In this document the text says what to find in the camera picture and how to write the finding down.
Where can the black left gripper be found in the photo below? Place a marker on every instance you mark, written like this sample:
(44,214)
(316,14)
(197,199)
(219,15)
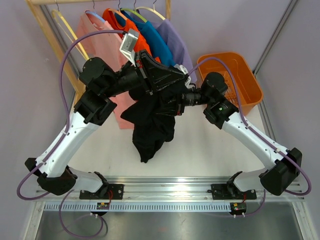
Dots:
(155,76)

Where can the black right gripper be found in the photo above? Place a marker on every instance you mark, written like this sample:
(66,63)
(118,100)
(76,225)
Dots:
(180,103)

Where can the black t shirt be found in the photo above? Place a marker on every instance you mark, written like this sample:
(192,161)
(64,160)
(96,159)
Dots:
(151,130)

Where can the yellow hanger with metal hook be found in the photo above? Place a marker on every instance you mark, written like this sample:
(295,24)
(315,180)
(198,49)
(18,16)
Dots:
(68,31)

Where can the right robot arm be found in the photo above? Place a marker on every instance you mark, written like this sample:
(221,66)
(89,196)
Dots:
(280,164)

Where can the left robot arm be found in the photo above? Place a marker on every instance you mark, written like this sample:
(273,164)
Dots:
(90,112)

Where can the orange t shirt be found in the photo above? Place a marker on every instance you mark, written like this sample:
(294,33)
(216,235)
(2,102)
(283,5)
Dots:
(141,44)

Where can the blue t shirt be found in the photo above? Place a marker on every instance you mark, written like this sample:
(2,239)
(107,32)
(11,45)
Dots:
(157,45)

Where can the lavender t shirt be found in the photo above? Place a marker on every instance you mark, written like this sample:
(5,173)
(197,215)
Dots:
(175,43)

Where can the pink t shirt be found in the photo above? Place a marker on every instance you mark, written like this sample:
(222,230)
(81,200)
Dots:
(107,47)

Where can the cream hanger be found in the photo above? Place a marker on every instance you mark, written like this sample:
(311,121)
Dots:
(152,10)

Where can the green hanger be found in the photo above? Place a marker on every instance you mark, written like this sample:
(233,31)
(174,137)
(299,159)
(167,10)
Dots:
(133,14)

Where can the peach hanger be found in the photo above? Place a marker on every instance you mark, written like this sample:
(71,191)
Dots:
(115,17)

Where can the light blue hanger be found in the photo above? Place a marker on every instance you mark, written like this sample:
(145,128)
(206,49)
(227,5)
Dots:
(94,13)

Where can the orange plastic basket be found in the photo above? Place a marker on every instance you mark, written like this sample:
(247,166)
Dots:
(249,90)

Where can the wooden clothes rack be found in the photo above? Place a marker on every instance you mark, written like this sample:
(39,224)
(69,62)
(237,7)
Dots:
(43,16)

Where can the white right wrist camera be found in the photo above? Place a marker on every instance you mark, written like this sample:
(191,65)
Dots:
(189,79)

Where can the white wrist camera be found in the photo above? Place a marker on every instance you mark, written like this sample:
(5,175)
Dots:
(189,79)
(129,41)

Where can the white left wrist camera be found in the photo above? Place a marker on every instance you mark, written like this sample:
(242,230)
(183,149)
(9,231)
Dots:
(129,41)

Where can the aluminium mounting rail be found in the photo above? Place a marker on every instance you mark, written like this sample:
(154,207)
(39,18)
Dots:
(178,189)

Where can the white slotted cable duct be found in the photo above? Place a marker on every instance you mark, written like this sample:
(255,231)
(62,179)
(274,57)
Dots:
(219,207)

